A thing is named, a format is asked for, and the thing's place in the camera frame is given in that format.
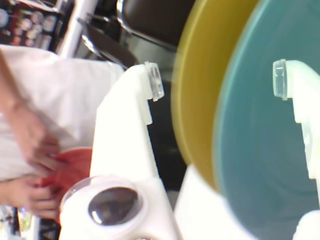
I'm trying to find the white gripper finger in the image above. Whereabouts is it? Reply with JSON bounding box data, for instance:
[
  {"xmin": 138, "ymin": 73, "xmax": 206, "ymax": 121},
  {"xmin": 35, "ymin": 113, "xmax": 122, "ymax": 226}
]
[
  {"xmin": 271, "ymin": 58, "xmax": 320, "ymax": 180},
  {"xmin": 58, "ymin": 61, "xmax": 186, "ymax": 240}
]

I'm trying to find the orange plate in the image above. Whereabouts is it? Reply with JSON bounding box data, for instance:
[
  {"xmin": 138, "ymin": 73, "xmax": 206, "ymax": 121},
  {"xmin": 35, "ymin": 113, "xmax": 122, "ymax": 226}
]
[{"xmin": 34, "ymin": 147, "xmax": 94, "ymax": 223}]

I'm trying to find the teal plate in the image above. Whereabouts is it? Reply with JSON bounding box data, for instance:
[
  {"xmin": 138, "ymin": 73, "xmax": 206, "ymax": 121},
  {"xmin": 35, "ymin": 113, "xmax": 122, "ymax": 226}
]
[{"xmin": 212, "ymin": 0, "xmax": 320, "ymax": 240}]

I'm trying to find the yellow plate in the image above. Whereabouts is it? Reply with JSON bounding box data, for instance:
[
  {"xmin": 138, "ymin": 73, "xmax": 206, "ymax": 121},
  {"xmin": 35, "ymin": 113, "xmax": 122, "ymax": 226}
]
[{"xmin": 171, "ymin": 0, "xmax": 261, "ymax": 195}]

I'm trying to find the person's right forearm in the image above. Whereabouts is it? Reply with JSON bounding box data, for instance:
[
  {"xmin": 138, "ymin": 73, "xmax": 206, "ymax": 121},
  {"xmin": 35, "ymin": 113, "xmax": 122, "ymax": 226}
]
[{"xmin": 0, "ymin": 48, "xmax": 55, "ymax": 151}]

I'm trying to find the person's right hand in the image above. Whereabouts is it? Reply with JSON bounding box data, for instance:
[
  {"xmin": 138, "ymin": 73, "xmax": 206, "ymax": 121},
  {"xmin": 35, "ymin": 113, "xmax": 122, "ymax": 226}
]
[{"xmin": 21, "ymin": 129, "xmax": 69, "ymax": 176}]

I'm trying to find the person's left hand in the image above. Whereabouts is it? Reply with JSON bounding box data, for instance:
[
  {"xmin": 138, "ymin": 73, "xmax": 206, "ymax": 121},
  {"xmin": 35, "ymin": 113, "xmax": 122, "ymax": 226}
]
[{"xmin": 0, "ymin": 175, "xmax": 63, "ymax": 220}]

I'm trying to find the person in white shirt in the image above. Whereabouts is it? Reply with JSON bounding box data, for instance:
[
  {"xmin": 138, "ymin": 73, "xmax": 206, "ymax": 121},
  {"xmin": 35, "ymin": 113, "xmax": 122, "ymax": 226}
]
[{"xmin": 0, "ymin": 44, "xmax": 127, "ymax": 182}]

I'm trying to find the googly eye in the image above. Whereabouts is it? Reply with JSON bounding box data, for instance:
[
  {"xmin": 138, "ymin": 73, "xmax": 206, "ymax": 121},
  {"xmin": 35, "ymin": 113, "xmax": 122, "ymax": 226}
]
[{"xmin": 59, "ymin": 174, "xmax": 146, "ymax": 236}]

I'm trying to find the white pole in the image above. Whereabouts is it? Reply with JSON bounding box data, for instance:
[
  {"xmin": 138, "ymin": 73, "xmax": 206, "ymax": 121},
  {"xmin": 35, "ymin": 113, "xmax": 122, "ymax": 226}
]
[{"xmin": 56, "ymin": 0, "xmax": 89, "ymax": 59}]

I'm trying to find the black chair with chrome frame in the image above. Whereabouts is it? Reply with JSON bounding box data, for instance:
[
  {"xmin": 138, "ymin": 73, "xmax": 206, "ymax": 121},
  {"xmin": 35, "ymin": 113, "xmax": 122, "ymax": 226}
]
[{"xmin": 77, "ymin": 0, "xmax": 198, "ymax": 73}]

